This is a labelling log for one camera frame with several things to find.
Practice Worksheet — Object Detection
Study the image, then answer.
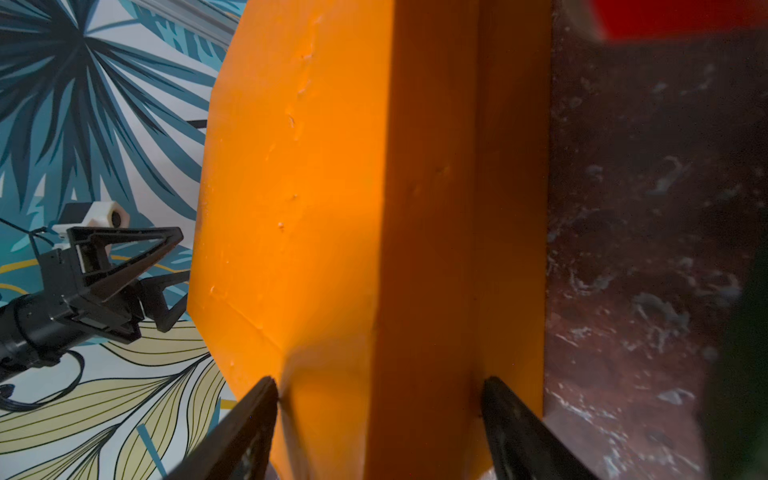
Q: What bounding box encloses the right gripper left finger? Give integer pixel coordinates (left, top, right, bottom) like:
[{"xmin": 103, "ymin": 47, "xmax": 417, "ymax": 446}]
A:
[{"xmin": 167, "ymin": 376, "xmax": 279, "ymax": 480}]

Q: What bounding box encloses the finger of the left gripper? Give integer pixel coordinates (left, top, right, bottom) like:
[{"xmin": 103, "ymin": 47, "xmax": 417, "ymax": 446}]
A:
[
  {"xmin": 66, "ymin": 226, "xmax": 183, "ymax": 300},
  {"xmin": 139, "ymin": 270, "xmax": 190, "ymax": 333}
]

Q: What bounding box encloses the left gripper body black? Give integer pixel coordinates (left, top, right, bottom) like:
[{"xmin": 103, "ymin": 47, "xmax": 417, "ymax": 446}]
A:
[{"xmin": 39, "ymin": 239, "xmax": 144, "ymax": 345}]

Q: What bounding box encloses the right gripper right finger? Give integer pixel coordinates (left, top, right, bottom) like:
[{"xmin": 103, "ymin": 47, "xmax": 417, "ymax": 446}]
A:
[{"xmin": 481, "ymin": 376, "xmax": 597, "ymax": 480}]

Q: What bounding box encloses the orange shoebox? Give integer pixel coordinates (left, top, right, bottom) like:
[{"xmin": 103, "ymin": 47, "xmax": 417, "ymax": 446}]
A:
[{"xmin": 189, "ymin": 1, "xmax": 552, "ymax": 479}]

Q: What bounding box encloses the red shoebox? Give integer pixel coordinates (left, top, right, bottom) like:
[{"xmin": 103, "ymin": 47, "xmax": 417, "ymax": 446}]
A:
[{"xmin": 586, "ymin": 0, "xmax": 767, "ymax": 41}]

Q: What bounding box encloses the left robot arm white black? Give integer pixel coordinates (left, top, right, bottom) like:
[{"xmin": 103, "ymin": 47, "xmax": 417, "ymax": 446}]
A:
[{"xmin": 1, "ymin": 227, "xmax": 190, "ymax": 380}]

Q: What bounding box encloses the green shoebox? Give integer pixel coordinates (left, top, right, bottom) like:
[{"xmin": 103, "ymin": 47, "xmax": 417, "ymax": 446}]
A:
[{"xmin": 701, "ymin": 243, "xmax": 767, "ymax": 479}]

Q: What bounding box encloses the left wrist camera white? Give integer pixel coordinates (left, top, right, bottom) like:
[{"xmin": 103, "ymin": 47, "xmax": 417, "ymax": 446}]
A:
[{"xmin": 52, "ymin": 201, "xmax": 130, "ymax": 249}]

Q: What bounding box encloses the left aluminium frame post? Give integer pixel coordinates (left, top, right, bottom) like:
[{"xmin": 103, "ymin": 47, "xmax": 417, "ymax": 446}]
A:
[{"xmin": 135, "ymin": 0, "xmax": 239, "ymax": 48}]

